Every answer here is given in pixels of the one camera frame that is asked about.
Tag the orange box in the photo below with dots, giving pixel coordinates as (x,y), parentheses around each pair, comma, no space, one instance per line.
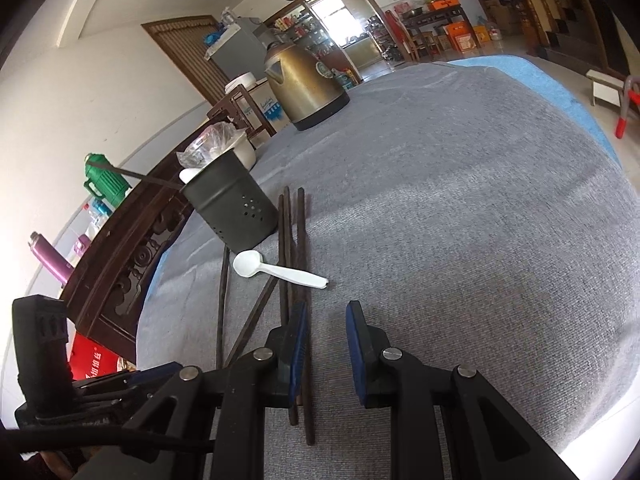
(442,5)

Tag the blue under cloth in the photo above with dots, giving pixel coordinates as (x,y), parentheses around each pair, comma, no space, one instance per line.
(550,80)

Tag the brown wooden door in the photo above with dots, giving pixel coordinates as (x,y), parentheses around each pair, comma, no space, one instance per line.
(185,50)

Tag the green thermos jug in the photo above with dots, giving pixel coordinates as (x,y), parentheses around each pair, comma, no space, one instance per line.
(107,182)

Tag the wooden staircase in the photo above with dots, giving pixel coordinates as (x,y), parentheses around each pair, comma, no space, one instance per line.
(575,15)

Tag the person's left forearm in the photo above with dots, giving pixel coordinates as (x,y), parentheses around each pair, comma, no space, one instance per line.
(60,465)

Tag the wooden side table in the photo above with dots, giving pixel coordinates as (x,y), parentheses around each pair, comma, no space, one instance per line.
(435,17)

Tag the red plastic chair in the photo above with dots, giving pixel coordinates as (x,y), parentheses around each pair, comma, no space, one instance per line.
(621,122)

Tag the white round lidded pot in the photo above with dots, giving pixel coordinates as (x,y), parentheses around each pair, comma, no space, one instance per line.
(240,82)

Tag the clear plastic bag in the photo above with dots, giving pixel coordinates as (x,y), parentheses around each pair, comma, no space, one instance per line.
(210,142)

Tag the white plastic spoon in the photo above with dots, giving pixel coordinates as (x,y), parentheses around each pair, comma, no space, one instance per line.
(189,175)
(247,263)

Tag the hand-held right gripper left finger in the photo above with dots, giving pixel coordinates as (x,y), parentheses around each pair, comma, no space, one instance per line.
(298,355)

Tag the purple bottle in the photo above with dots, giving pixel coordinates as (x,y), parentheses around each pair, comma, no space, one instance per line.
(50,257)

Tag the dark wooden chair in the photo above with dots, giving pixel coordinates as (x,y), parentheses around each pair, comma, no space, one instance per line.
(240,110)

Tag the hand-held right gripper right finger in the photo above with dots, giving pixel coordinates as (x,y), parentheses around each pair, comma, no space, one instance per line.
(357,360)

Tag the bronze electric kettle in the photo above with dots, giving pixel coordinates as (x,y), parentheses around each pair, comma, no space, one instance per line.
(305,90)

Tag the carved dark wooden bench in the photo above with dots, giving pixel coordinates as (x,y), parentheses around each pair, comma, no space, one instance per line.
(130,260)

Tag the dark wooden chopstick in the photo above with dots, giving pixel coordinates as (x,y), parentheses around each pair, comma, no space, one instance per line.
(288,230)
(281,240)
(302,240)
(252,320)
(222,305)
(145,177)

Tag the grey refrigerator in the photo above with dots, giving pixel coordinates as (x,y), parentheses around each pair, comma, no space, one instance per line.
(240,50)

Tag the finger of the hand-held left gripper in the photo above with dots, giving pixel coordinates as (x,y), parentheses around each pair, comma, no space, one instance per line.
(157,372)

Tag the grey tablecloth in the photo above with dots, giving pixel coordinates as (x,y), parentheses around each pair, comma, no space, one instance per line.
(425,235)

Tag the dark grey utensil holder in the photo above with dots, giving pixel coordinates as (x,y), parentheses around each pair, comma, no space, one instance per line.
(235,210)

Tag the white step stool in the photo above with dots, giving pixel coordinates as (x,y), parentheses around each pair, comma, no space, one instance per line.
(605,85)

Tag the red printed bag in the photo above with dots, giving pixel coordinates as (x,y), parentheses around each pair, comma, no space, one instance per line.
(92,357)

